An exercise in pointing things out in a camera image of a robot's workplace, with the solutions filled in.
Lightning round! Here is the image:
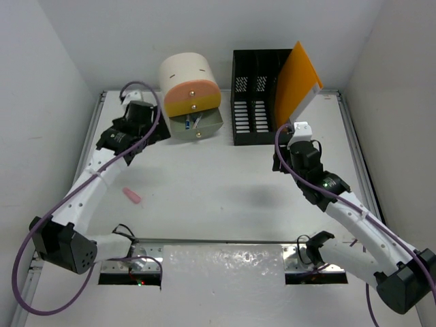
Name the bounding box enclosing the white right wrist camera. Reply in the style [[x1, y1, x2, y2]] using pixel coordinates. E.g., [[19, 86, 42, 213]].
[[287, 121, 313, 149]]

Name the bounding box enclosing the yellow drawer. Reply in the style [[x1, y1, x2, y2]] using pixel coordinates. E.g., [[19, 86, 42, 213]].
[[164, 93, 221, 117]]

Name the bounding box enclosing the black mesh file organizer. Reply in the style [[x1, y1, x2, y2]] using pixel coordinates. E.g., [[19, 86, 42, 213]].
[[230, 49, 291, 146]]

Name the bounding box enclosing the cream round drawer cabinet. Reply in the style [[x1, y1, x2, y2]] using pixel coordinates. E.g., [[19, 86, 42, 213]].
[[159, 52, 221, 118]]

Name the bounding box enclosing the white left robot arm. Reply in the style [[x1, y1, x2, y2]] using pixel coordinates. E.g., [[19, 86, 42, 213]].
[[32, 101, 170, 275]]

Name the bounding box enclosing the pink top drawer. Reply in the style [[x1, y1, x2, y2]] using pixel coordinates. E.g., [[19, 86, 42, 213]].
[[164, 80, 219, 102]]

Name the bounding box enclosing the orange notebook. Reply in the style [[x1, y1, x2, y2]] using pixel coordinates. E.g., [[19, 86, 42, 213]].
[[275, 42, 323, 127]]

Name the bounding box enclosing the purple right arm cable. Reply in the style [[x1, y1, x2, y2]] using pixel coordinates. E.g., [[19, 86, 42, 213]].
[[275, 123, 436, 327]]

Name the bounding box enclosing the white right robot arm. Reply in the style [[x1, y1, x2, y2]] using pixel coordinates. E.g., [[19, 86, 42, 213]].
[[272, 140, 435, 314]]

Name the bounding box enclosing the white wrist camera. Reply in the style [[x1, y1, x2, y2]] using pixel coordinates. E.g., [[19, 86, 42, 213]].
[[120, 90, 144, 109], [287, 121, 313, 149]]

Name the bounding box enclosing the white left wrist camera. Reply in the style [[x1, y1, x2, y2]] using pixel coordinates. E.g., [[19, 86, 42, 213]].
[[120, 90, 144, 109]]

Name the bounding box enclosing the white blue marker pen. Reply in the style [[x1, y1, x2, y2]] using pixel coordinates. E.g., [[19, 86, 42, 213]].
[[185, 115, 191, 130]]

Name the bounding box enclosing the pink eraser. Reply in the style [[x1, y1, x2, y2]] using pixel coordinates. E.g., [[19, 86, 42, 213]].
[[123, 187, 142, 204]]

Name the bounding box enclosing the clear red pen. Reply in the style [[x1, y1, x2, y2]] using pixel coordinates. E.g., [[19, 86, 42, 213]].
[[192, 115, 202, 129]]

